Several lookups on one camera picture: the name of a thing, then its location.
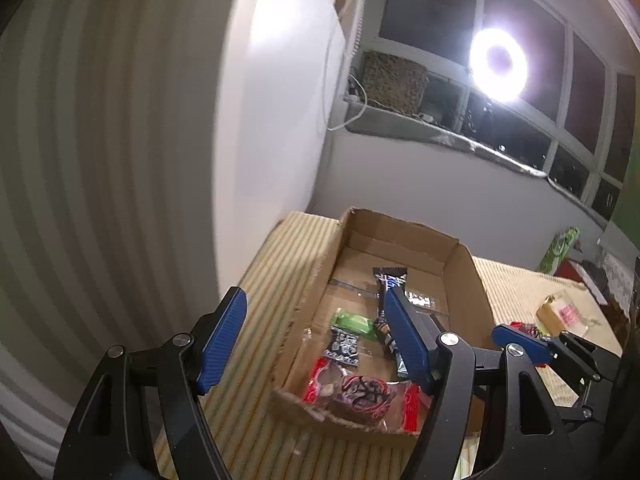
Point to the red dark snack packet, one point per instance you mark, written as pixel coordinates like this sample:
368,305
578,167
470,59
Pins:
529,329

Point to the red brown pastry packet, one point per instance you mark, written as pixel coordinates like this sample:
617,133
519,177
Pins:
365,400

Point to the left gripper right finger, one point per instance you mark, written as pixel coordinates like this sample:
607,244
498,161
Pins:
522,436

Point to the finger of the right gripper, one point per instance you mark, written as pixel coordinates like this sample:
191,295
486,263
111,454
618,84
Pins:
542,352
579,361

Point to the green tissue pack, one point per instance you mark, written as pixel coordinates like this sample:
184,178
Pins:
558,249

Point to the green snack packet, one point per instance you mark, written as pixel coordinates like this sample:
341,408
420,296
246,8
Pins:
353,323

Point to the black white cookie packet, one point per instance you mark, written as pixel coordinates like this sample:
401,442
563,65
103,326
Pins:
343,347

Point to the striped beige bed cover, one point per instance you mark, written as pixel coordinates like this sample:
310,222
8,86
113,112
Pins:
309,268

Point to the red storage box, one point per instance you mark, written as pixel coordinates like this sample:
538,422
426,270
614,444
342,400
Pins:
574,271

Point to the woven wicker basket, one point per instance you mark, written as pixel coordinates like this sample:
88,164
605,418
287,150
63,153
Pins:
393,82

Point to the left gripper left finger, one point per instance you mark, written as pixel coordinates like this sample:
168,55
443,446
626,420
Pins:
134,395

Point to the bright ring light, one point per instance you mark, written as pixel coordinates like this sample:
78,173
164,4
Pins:
498,65

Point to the sliced bread loaf bag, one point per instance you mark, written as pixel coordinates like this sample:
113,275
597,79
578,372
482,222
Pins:
558,313

